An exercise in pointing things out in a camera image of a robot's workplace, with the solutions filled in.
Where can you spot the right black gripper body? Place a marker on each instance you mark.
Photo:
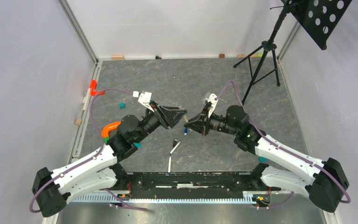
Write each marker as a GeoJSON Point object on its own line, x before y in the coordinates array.
{"type": "Point", "coordinates": [207, 122]}

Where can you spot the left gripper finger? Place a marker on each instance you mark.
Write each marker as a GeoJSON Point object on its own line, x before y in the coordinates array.
{"type": "Point", "coordinates": [170, 109]}
{"type": "Point", "coordinates": [173, 118]}

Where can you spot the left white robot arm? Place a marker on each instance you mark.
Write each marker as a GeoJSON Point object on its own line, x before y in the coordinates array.
{"type": "Point", "coordinates": [101, 169]}

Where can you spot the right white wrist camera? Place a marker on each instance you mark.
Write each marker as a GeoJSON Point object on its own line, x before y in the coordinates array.
{"type": "Point", "coordinates": [210, 98]}

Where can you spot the black music stand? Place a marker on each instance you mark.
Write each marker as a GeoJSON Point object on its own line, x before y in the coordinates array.
{"type": "Point", "coordinates": [317, 17]}

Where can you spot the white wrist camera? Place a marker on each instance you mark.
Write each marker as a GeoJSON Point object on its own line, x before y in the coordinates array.
{"type": "Point", "coordinates": [210, 98]}
{"type": "Point", "coordinates": [144, 99]}

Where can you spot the teal block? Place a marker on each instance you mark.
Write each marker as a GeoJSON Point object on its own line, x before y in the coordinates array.
{"type": "Point", "coordinates": [138, 145]}
{"type": "Point", "coordinates": [263, 159]}

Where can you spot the red L-shaped block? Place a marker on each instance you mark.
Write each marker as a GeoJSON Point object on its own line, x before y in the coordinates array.
{"type": "Point", "coordinates": [94, 92]}

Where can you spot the small wooden block left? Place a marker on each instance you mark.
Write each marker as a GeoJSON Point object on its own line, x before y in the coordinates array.
{"type": "Point", "coordinates": [78, 122]}

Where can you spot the small teal cube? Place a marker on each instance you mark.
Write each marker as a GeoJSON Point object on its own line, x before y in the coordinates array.
{"type": "Point", "coordinates": [122, 105]}

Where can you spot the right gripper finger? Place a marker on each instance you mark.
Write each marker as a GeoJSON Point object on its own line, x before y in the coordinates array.
{"type": "Point", "coordinates": [197, 127]}
{"type": "Point", "coordinates": [199, 118]}

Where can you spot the white cable duct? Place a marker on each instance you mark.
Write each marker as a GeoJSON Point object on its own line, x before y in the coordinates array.
{"type": "Point", "coordinates": [100, 197]}

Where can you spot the white pen with blue tip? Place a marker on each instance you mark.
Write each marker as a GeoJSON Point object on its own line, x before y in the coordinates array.
{"type": "Point", "coordinates": [169, 164]}

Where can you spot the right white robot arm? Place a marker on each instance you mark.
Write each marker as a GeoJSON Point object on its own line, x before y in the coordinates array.
{"type": "Point", "coordinates": [323, 182]}

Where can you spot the orange U-shaped block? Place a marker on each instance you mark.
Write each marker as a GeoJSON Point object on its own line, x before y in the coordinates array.
{"type": "Point", "coordinates": [108, 128]}

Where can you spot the teal block right side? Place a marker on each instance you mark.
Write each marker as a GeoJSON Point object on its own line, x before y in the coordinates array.
{"type": "Point", "coordinates": [263, 159]}

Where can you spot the white pen with black tip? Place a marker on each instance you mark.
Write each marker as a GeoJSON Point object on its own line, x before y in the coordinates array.
{"type": "Point", "coordinates": [175, 147]}

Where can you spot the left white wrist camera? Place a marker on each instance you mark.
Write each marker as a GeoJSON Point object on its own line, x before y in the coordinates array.
{"type": "Point", "coordinates": [144, 99]}

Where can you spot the red block upright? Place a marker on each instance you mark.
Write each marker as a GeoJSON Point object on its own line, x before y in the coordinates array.
{"type": "Point", "coordinates": [93, 84]}

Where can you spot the wooden block at wall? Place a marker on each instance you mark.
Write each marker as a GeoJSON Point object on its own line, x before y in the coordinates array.
{"type": "Point", "coordinates": [117, 57]}

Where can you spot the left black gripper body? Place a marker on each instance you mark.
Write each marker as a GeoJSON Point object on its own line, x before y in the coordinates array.
{"type": "Point", "coordinates": [161, 114]}

